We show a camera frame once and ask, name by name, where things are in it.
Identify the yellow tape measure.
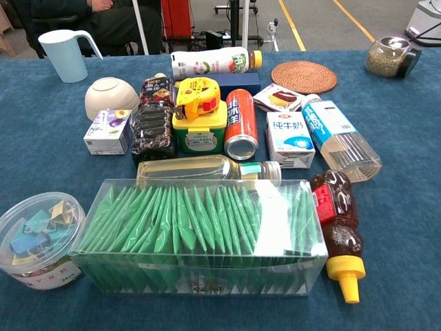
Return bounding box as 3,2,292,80
173,77,221,121

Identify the pale yellow liquid bottle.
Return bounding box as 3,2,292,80
136,154,283,190

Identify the green tub with yellow lid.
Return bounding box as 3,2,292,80
172,101,228,155

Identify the orange soda can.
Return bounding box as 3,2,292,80
224,88,260,161

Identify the clear box of green sachets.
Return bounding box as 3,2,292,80
68,178,329,297

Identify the white blue milk carton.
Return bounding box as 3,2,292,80
265,110,316,170

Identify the dark coffee drink bottle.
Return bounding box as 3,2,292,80
131,72,178,166

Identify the navy blue rectangular box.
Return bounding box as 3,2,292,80
206,72,262,97

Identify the white red snack packet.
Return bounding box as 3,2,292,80
252,83,307,113

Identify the white yogurt drink bottle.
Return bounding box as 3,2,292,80
170,47,263,81

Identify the purple white juice carton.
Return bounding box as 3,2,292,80
83,109,134,156

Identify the round woven rattan coaster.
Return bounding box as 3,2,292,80
271,61,338,95

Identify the clear bottle with blue label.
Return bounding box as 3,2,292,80
300,94,383,183

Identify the black pedal box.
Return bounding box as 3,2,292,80
205,30,224,50

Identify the honey squeeze bottle yellow nozzle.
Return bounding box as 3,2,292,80
309,169,367,304

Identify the beige upturned bowl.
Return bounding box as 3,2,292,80
84,77,141,121

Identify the black tripod stand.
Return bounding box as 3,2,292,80
214,0,265,46

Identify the white power strip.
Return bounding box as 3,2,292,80
267,19,280,52

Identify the red cabinet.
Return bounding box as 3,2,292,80
161,0,196,41

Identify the seated person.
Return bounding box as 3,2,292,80
30,0,163,56

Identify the blue table cloth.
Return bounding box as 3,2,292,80
0,50,441,331

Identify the light blue plastic pitcher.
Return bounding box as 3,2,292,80
37,29,103,83

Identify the round tub of binder clips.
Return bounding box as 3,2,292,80
0,192,86,290

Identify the glass jar of grains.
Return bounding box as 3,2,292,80
365,36,422,79

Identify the black office chair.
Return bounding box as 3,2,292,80
20,0,94,59

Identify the white appliance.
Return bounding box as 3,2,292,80
403,0,441,45

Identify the light wooden furniture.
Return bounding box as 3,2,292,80
0,3,17,58

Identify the white frame pole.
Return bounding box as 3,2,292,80
240,0,250,49
132,0,150,56

